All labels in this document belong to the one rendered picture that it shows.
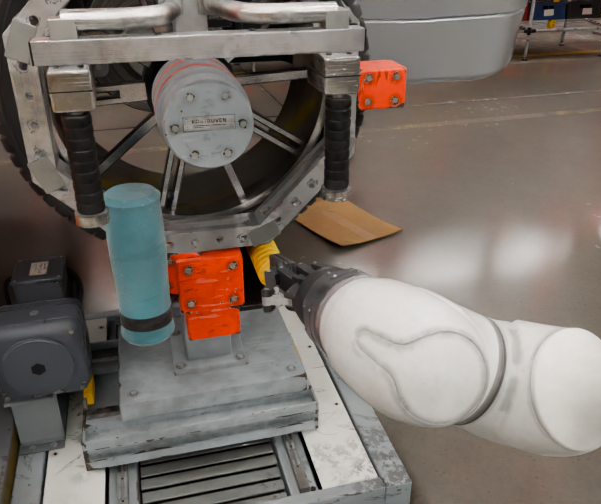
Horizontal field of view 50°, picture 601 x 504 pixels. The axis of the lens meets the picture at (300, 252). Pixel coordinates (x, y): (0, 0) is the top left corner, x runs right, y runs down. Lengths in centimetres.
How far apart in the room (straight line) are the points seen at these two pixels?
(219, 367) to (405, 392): 100
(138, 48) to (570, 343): 59
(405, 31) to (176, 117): 84
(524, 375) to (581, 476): 108
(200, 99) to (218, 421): 74
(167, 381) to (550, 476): 88
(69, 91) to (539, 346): 59
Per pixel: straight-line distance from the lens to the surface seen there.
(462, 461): 160
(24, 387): 141
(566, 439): 58
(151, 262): 102
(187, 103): 91
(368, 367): 49
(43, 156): 109
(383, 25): 161
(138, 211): 98
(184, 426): 141
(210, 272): 117
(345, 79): 87
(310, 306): 62
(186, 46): 85
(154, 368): 148
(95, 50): 85
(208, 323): 122
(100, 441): 142
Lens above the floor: 111
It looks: 27 degrees down
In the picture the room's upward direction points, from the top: straight up
